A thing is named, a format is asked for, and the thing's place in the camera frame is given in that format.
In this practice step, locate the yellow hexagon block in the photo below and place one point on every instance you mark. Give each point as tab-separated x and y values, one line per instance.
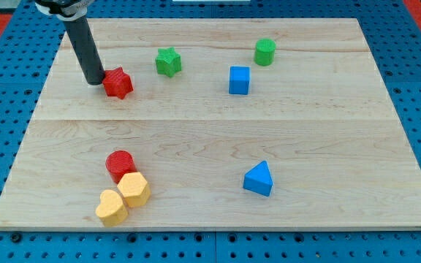
134	189

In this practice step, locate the wooden board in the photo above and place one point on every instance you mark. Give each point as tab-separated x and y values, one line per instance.
319	115

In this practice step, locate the green star block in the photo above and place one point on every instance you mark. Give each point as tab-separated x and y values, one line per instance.
168	62

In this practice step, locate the green cylinder block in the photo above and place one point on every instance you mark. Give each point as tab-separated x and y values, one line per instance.
264	52

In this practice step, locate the red star block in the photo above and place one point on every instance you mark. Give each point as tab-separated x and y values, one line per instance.
117	83

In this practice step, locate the blue triangle block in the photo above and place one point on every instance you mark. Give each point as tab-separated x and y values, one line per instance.
259	180

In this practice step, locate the red cylinder block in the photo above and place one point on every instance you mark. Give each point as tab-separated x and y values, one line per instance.
119	163

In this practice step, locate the blue cube block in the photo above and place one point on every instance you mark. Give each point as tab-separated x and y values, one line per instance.
239	80

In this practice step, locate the robot arm flange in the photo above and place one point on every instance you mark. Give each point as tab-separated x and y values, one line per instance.
65	10

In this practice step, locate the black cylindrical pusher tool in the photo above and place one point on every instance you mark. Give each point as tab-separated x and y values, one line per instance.
83	44

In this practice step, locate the yellow heart block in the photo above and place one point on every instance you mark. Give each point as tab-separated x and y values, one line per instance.
111	209

